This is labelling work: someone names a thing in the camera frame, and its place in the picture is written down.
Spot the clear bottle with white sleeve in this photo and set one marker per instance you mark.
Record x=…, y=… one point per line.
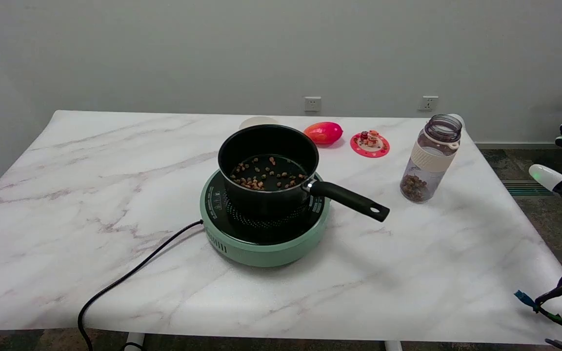
x=432, y=158

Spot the floor vent grille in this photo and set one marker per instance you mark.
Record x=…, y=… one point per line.
x=525, y=189

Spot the pink round toy plate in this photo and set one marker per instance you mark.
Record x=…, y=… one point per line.
x=371, y=148

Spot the small toy food pieces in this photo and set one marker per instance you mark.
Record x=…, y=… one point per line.
x=370, y=138

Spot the white table leg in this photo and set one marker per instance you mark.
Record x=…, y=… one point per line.
x=393, y=346
x=134, y=342

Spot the red toy mango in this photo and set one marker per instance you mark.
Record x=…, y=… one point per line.
x=324, y=132

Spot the brown nut pieces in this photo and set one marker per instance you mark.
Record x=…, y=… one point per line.
x=266, y=178

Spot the green round induction cooker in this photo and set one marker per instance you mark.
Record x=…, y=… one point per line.
x=261, y=248

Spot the white bowl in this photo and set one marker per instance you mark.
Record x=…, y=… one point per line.
x=256, y=122

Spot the white wall socket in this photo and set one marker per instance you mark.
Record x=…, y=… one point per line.
x=312, y=104
x=428, y=103

